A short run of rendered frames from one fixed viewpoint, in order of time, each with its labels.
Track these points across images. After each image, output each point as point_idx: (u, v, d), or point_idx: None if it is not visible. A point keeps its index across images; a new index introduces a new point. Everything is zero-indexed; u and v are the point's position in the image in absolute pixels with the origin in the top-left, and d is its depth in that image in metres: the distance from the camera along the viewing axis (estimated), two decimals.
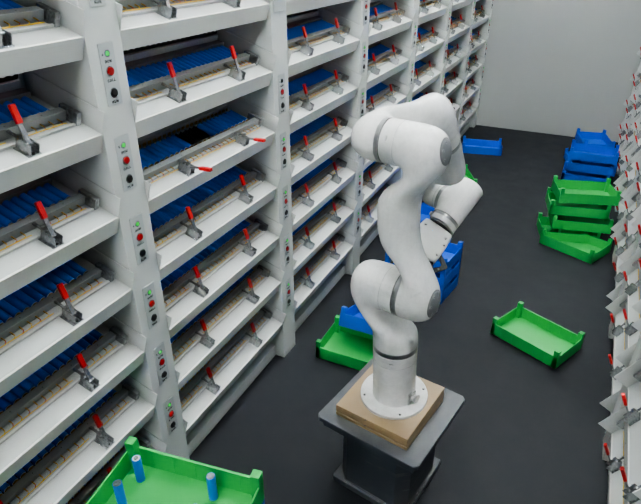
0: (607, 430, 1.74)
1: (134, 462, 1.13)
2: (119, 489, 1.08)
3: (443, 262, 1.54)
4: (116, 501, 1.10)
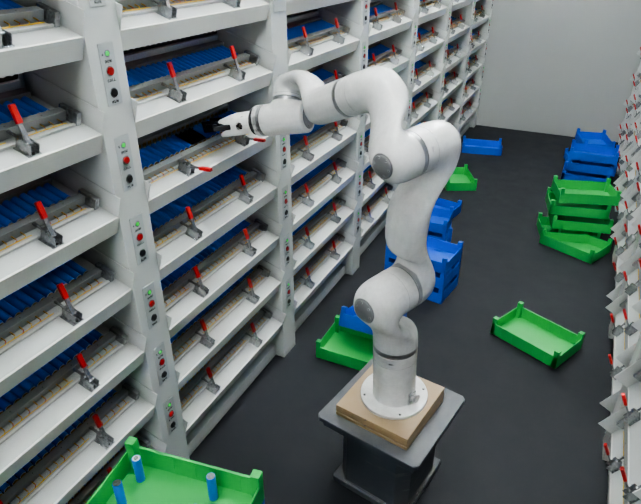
0: (607, 430, 1.74)
1: (134, 462, 1.13)
2: (119, 489, 1.08)
3: None
4: (116, 501, 1.10)
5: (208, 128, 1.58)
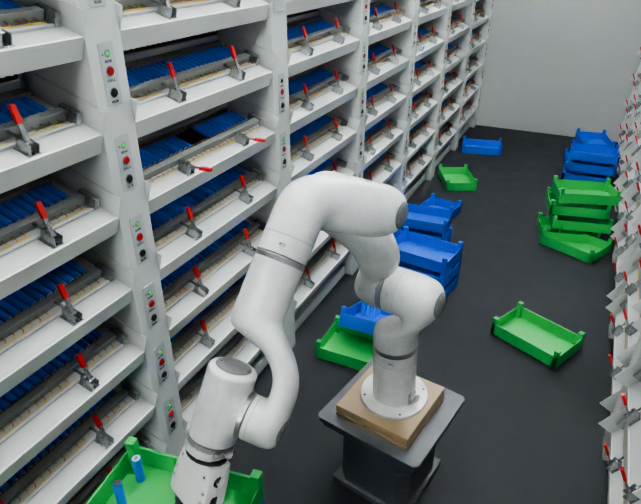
0: (607, 430, 1.74)
1: (134, 462, 1.13)
2: (119, 489, 1.08)
3: None
4: (116, 501, 1.10)
5: None
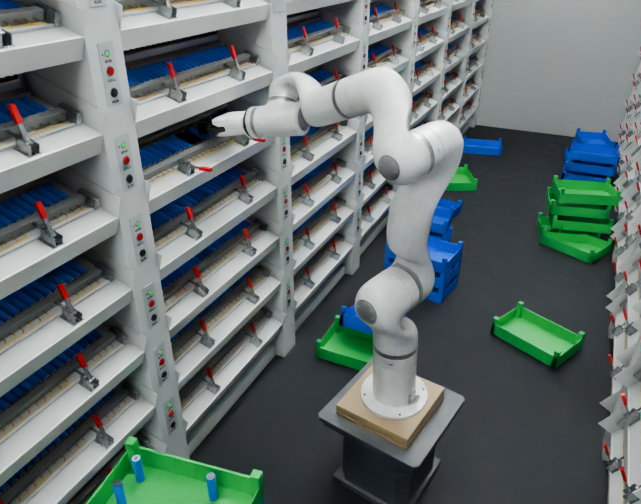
0: (607, 430, 1.74)
1: (134, 462, 1.13)
2: (119, 489, 1.08)
3: (213, 128, 1.51)
4: (116, 501, 1.10)
5: None
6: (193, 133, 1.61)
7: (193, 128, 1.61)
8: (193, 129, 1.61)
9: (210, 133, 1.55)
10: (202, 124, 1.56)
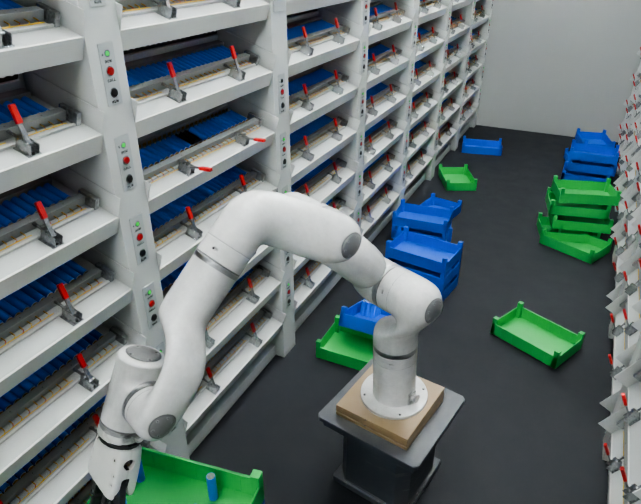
0: (607, 430, 1.74)
1: None
2: None
3: None
4: None
5: None
6: (193, 133, 1.61)
7: (193, 128, 1.61)
8: (193, 129, 1.61)
9: (92, 488, 1.03)
10: None
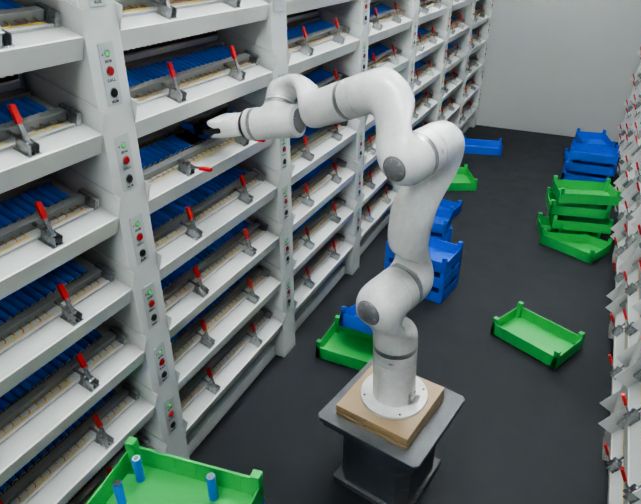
0: (607, 430, 1.74)
1: (134, 462, 1.13)
2: (119, 489, 1.08)
3: (208, 129, 1.50)
4: (116, 501, 1.10)
5: None
6: (193, 133, 1.61)
7: None
8: None
9: (206, 134, 1.54)
10: (198, 125, 1.55)
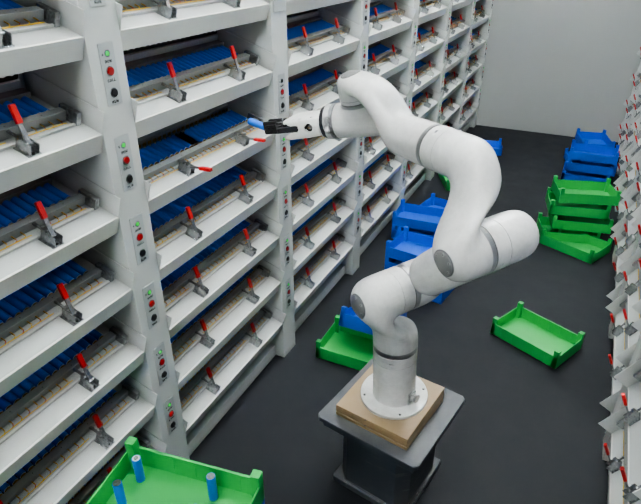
0: (607, 430, 1.74)
1: (134, 462, 1.13)
2: (119, 489, 1.08)
3: None
4: (116, 501, 1.10)
5: (271, 129, 1.41)
6: (193, 133, 1.61)
7: (193, 128, 1.61)
8: (193, 129, 1.61)
9: (286, 118, 1.43)
10: None
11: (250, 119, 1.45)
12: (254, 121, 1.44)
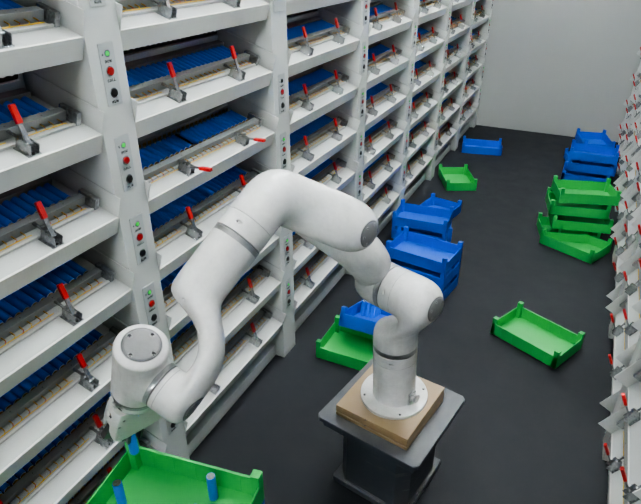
0: (607, 430, 1.74)
1: None
2: (119, 489, 1.08)
3: None
4: (116, 501, 1.10)
5: None
6: (193, 133, 1.61)
7: (193, 128, 1.61)
8: (193, 129, 1.61)
9: None
10: (142, 430, 1.09)
11: (184, 131, 1.58)
12: (187, 133, 1.58)
